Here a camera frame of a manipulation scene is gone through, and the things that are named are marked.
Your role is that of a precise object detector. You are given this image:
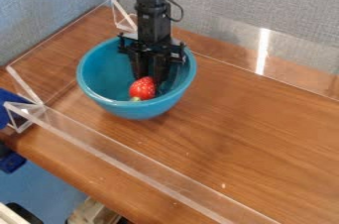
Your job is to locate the black cable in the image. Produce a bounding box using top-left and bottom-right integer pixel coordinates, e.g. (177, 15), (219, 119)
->
(166, 0), (186, 23)

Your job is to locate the clear acrylic barrier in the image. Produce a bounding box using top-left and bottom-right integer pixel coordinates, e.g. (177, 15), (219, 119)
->
(0, 6), (339, 224)

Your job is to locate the white and black object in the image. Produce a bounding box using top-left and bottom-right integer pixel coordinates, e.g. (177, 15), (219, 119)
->
(0, 202), (44, 224)

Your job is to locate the blue bowl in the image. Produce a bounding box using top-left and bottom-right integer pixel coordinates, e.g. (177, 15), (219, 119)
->
(76, 38), (198, 120)

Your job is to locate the blue clamp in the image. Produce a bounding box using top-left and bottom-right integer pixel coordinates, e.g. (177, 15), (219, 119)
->
(0, 87), (31, 174)

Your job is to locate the beige object under table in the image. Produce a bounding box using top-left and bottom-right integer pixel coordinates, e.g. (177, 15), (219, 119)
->
(67, 197), (122, 224)

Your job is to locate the red strawberry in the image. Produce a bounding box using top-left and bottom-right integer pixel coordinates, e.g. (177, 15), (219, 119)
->
(128, 76), (156, 101)

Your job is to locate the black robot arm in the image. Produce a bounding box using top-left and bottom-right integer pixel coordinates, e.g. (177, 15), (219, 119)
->
(118, 0), (186, 86)

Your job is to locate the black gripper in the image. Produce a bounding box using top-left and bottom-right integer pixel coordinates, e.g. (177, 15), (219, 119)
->
(118, 4), (186, 84)

